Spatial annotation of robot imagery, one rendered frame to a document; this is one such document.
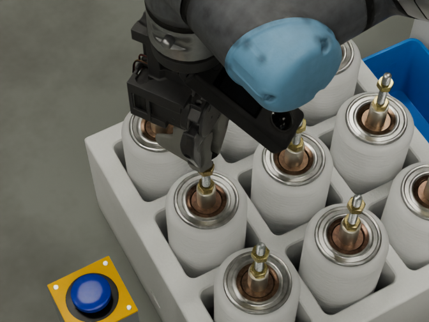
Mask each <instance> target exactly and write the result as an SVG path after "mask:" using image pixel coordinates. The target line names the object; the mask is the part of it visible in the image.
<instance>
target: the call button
mask: <svg viewBox="0 0 429 322"><path fill-rule="evenodd" d="M110 298H111V289H110V285H109V283H108V281H107V280H106V279H105V278H104V277H102V276H101V275H97V274H87V275H83V276H81V277H80V278H78V279H77V280H76V281H75V282H74V284H73V286H72V288H71V299H72V302H73V304H74V306H76V308H78V310H80V311H82V312H86V313H94V312H98V311H100V310H102V309H103V308H105V307H106V306H107V304H108V303H109V301H110Z"/></svg>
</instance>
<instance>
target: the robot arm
mask: <svg viewBox="0 0 429 322"><path fill-rule="evenodd" d="M144 2H145V8H146V9H145V11H144V12H143V15H142V17H141V18H140V19H139V20H138V21H137V22H136V23H135V24H134V25H133V27H132V28H131V34H132V39H133V40H136V41H138V42H140V43H142V45H143V51H144V54H139V59H136V60H135V61H134V62H133V70H132V72H133V73H132V75H131V77H130V78H129V79H128V81H127V82H126V83H127V88H128V98H129V103H130V112H131V114H133V115H136V116H138V117H140V118H142V119H145V120H147V121H148V122H151V123H153V124H155V125H158V126H160V127H162V128H165V129H166V128H167V126H168V125H169V124H171V125H173V126H174V128H173V134H156V141H157V143H158V144H159V145H160V146H161V147H163V148H165V149H166V150H168V151H169V152H171V153H173V154H175V155H176V156H178V157H179V158H182V159H183V160H185V161H186V162H188V165H189V166H190V167H191V168H192V169H193V170H194V171H197V172H199V173H203V172H204V171H206V170H208V169H209V168H210V167H212V164H213V161H212V159H214V158H216V157H217V156H218V155H219V154H220V150H221V148H222V144H223V140H224V138H225V134H226V131H227V127H228V123H229V120H231V121H232V122H233V123H235V124H236V125H237V126H238V127H239V128H241V129H242V130H244V131H245V132H246V133H247V134H248V135H250V136H251V137H252V138H254V139H255V140H256V141H257V142H258V143H260V144H261V145H263V147H265V148H266V149H267V150H269V151H270V152H271V153H279V152H281V151H283V150H286V149H287V148H288V146H289V144H290V142H291V140H292V138H293V137H294V135H295V133H296V131H297V129H298V128H299V126H300V124H301V122H302V120H303V118H304V113H303V111H301V110H300V109H299V107H301V106H303V105H304V104H307V103H308V102H309V101H311V100H312V99H314V97H315V95H316V94H317V93H318V92H319V91H320V90H322V89H325V88H326V86H327V85H328V84H329V83H330V82H331V81H332V79H333V77H334V76H335V75H336V73H337V71H338V69H339V67H340V63H341V61H342V48H341V46H340V45H342V44H344V43H345V42H347V41H349V40H351V39H353V38H354V37H356V36H357V35H360V34H361V33H363V32H365V31H366V30H368V29H370V28H371V27H373V26H375V25H376V24H378V23H380V22H382V21H383V20H386V19H387V18H389V17H391V16H394V15H401V16H404V17H409V18H413V19H418V20H423V21H426V22H429V0H144ZM141 56H142V58H140V57H141ZM136 62H138V63H137V65H136V67H135V63H136ZM139 71H140V73H138V72H139ZM133 98H134V100H133ZM134 103H135V105H134Z"/></svg>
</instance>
